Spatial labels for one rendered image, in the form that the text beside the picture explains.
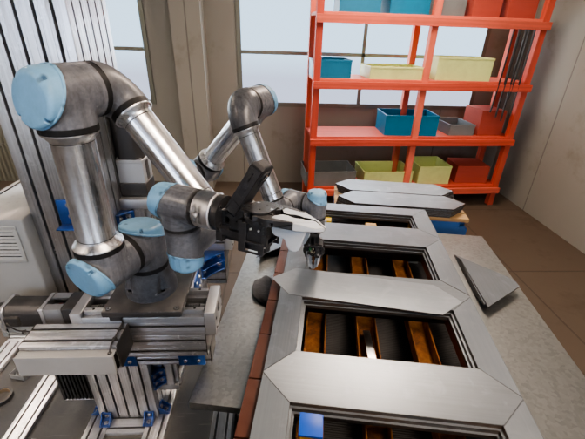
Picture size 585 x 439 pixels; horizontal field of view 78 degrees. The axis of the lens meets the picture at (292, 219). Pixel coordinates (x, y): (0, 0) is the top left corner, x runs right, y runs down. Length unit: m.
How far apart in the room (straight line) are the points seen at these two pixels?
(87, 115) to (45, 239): 0.64
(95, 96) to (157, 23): 3.73
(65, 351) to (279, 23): 3.81
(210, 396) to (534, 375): 1.09
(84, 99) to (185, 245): 0.35
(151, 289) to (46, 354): 0.32
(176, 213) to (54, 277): 0.82
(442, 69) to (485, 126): 0.84
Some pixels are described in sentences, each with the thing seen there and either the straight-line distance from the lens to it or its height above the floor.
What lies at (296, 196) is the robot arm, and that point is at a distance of 1.39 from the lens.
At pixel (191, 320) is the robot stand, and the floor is 0.96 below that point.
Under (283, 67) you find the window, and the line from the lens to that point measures 4.41.
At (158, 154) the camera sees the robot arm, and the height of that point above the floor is 1.49.
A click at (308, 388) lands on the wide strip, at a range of 1.13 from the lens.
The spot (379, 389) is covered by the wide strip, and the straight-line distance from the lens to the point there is 1.16.
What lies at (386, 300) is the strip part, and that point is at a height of 0.85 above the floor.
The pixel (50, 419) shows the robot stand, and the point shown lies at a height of 0.21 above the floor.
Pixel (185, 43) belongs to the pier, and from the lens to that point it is 4.26.
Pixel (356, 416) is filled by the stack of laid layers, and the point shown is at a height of 0.83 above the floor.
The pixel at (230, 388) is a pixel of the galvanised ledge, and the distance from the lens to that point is 1.36.
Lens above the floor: 1.75
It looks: 27 degrees down
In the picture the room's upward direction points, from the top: 2 degrees clockwise
